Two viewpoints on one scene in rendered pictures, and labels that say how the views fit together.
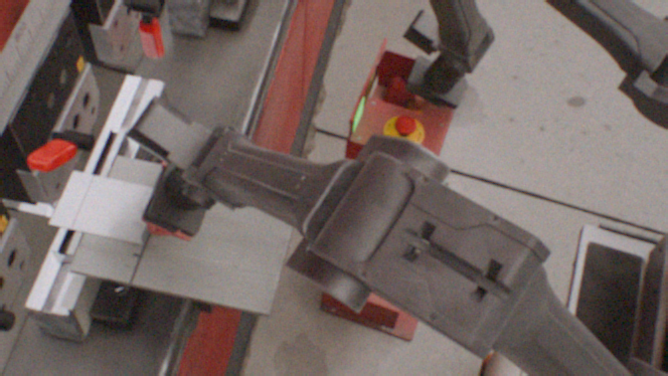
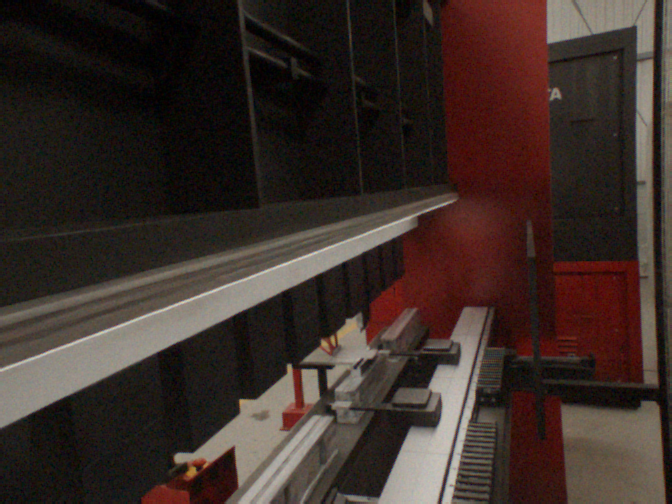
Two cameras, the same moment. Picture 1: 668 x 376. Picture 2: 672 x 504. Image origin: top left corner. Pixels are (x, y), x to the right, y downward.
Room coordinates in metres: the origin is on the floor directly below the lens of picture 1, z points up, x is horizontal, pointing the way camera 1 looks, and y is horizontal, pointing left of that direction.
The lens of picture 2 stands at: (2.28, 0.65, 1.53)
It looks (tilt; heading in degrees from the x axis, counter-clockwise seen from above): 7 degrees down; 193
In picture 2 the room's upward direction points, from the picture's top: 5 degrees counter-clockwise
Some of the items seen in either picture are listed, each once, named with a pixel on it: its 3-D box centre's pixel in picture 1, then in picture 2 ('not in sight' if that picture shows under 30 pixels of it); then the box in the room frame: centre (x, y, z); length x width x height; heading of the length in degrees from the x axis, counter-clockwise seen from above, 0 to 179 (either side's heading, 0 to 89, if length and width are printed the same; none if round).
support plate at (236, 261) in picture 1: (189, 232); (323, 354); (0.50, 0.18, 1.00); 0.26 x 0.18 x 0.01; 84
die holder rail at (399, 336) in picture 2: not in sight; (402, 332); (-0.04, 0.39, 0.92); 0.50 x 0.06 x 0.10; 174
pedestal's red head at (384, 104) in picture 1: (404, 120); (192, 490); (0.90, -0.11, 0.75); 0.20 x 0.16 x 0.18; 166
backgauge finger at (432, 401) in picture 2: not in sight; (384, 403); (0.96, 0.45, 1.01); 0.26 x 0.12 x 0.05; 84
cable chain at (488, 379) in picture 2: not in sight; (491, 372); (0.76, 0.71, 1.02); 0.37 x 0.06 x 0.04; 174
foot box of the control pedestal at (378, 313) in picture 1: (379, 282); not in sight; (0.89, -0.14, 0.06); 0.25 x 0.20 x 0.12; 76
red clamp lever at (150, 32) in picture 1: (145, 28); not in sight; (0.66, 0.25, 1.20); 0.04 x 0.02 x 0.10; 84
